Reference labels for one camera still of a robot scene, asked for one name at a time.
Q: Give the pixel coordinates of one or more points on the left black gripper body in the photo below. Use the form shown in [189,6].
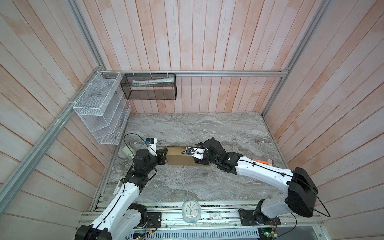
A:
[160,159]

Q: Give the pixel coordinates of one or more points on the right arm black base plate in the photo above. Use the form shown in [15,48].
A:
[250,218]

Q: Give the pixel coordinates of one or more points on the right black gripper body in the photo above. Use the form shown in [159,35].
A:
[206,158]

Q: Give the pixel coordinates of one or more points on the white wire mesh shelf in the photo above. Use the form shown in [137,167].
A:
[102,108]

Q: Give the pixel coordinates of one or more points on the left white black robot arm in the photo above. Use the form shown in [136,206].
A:
[122,215]

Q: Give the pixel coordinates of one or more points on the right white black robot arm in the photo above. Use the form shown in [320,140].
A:
[299,193]

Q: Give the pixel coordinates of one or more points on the small white label card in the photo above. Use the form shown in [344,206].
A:
[215,216]

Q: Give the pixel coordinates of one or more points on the white paper in basket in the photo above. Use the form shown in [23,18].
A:
[157,82]

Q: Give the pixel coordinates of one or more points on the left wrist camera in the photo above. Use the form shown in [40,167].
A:
[151,144]

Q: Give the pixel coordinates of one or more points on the black mesh wall basket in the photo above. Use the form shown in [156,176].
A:
[149,93]

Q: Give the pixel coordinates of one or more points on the pale blue alarm clock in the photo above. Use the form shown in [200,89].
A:
[191,211]

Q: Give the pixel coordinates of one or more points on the aluminium front rail frame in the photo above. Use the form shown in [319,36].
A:
[173,227]

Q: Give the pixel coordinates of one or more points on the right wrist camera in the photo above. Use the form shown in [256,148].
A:
[195,152]

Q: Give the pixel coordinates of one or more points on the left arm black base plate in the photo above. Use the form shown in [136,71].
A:
[150,220]

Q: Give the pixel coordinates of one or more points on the pack of coloured markers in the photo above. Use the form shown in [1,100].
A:
[268,162]

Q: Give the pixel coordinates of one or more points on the brown cardboard box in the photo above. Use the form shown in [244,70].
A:
[176,158]

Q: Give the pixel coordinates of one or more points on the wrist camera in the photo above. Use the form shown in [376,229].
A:
[151,144]
[195,152]

